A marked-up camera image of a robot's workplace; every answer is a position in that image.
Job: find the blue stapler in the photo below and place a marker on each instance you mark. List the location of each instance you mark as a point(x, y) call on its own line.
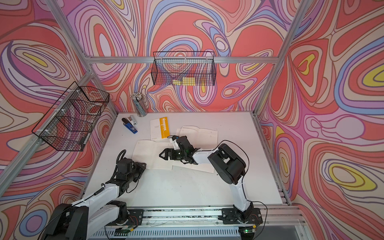
point(129, 126)

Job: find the yellow sticky notes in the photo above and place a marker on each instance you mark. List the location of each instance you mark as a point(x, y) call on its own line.
point(185, 81)

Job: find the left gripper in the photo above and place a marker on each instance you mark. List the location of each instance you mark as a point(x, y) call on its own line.
point(137, 165)

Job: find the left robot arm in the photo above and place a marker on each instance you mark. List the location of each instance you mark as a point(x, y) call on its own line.
point(83, 218)

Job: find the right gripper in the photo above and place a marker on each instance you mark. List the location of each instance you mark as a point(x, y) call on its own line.
point(171, 155)

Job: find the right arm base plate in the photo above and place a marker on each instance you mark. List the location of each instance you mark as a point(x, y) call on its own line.
point(232, 216)

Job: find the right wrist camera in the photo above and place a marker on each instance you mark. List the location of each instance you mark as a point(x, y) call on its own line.
point(173, 140)

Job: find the mesh pencil cup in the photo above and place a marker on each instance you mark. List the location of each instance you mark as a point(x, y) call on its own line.
point(138, 101)

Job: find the back wire basket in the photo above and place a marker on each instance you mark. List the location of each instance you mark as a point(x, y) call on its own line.
point(174, 65)

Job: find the small white eraser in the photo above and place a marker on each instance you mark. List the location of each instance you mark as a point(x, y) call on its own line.
point(132, 120)

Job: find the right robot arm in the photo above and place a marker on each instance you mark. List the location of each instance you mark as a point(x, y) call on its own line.
point(226, 162)

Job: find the wire basket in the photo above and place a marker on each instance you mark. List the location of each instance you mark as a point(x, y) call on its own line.
point(68, 124)
point(174, 65)

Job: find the left wire basket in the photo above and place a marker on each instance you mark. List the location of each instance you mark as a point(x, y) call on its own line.
point(68, 124)

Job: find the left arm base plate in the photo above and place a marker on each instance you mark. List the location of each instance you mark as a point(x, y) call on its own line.
point(133, 217)

